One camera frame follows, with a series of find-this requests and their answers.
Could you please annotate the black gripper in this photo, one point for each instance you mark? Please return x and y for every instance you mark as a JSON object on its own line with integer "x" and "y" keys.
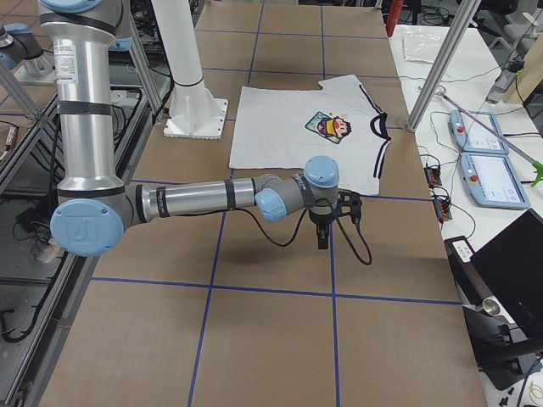
{"x": 321, "y": 219}

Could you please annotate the grey cartoon print t-shirt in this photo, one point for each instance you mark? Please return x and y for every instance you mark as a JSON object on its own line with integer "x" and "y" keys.
{"x": 283, "y": 129}

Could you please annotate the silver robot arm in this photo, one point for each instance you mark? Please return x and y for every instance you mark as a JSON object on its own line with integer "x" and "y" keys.
{"x": 95, "y": 206}
{"x": 18, "y": 44}

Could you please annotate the small orange circuit board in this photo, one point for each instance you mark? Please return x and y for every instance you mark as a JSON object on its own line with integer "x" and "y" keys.
{"x": 432, "y": 175}

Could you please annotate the near blue teach pendant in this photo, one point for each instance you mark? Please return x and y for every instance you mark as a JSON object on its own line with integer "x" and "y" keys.
{"x": 492, "y": 182}

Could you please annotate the blue teach pendant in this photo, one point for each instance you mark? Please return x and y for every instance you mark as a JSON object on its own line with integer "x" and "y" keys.
{"x": 492, "y": 182}
{"x": 471, "y": 137}

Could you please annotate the far blue teach pendant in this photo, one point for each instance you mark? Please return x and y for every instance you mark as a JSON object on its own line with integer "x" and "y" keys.
{"x": 471, "y": 137}

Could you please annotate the black laptop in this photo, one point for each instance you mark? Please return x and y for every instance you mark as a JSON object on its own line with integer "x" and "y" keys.
{"x": 508, "y": 267}

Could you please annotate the clear plastic bag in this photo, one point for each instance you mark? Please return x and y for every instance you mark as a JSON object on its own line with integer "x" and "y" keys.
{"x": 421, "y": 47}

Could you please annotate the red cylinder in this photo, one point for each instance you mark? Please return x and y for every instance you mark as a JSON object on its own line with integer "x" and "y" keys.
{"x": 393, "y": 16}

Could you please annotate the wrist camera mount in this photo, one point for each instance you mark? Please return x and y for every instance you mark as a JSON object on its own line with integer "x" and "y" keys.
{"x": 350, "y": 204}

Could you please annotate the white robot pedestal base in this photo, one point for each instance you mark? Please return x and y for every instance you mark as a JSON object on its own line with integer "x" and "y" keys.
{"x": 193, "y": 111}

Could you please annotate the aluminium frame post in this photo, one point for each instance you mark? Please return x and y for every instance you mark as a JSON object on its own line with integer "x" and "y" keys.
{"x": 460, "y": 23}

